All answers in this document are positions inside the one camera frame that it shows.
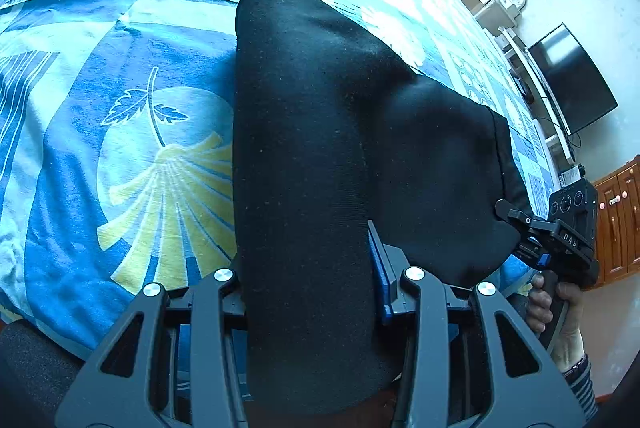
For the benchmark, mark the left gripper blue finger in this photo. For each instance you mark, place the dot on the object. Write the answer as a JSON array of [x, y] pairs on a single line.
[[388, 264]]

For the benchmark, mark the brown wooden wardrobe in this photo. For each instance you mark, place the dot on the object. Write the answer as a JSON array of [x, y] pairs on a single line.
[[618, 223]]

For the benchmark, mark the white tv cabinet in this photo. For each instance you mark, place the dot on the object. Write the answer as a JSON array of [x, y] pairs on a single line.
[[551, 124]]

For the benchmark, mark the striped sleeve right forearm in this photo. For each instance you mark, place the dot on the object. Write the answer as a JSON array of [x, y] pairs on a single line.
[[579, 379]]

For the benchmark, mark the blue patterned bed cover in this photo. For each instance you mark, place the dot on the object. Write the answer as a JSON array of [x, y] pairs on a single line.
[[116, 140]]

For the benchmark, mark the black pants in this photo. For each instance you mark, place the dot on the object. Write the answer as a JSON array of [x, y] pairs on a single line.
[[334, 135]]

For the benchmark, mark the person right hand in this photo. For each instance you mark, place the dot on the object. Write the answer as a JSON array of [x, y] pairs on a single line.
[[569, 346]]

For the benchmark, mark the black flat tv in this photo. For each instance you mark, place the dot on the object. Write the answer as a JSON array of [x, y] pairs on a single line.
[[575, 83]]

